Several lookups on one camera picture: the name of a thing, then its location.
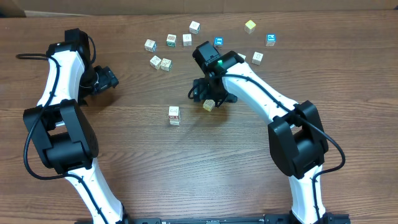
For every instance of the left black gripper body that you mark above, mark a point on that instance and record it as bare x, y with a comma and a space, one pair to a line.
106, 81

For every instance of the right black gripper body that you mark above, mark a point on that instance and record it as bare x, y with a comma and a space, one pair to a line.
203, 90

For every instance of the wooden block number four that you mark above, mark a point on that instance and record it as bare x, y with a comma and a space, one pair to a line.
209, 105

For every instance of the wooden block red thirteen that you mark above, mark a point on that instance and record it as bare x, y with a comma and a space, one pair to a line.
174, 111

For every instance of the wooden block red three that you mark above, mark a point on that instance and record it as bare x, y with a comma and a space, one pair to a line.
174, 118

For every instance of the wooden block number two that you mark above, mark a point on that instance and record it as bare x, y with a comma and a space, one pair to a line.
174, 123

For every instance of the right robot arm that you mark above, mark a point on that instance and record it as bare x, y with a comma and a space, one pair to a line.
296, 139

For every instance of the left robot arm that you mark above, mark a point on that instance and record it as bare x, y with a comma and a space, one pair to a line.
61, 144

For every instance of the wooden block yellow side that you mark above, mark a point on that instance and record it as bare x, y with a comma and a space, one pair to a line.
242, 56

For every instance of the wooden block yellow edge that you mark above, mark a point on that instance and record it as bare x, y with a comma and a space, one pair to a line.
155, 62

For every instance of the wooden block blue H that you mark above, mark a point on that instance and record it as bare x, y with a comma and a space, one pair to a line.
257, 58

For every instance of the blue top wooden block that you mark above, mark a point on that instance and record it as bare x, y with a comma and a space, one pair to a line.
218, 42

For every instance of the wooden block blue side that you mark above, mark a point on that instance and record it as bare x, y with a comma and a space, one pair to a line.
150, 45

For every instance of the wooden block green edge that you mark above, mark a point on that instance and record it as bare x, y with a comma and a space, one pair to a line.
166, 64

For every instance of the plain wooden block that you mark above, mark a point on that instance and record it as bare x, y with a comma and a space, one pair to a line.
187, 40

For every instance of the wooden block far top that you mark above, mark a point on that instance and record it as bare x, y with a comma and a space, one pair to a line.
194, 27

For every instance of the wooden block green letter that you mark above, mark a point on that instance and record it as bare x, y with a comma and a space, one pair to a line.
171, 40

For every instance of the yellow top wooden block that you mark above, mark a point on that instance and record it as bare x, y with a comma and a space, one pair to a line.
249, 26

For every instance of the blue top block right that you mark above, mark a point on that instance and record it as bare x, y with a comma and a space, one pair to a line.
270, 40

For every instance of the cardboard backdrop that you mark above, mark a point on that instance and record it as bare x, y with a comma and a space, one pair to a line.
22, 8

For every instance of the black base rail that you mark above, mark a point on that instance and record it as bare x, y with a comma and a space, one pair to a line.
328, 218

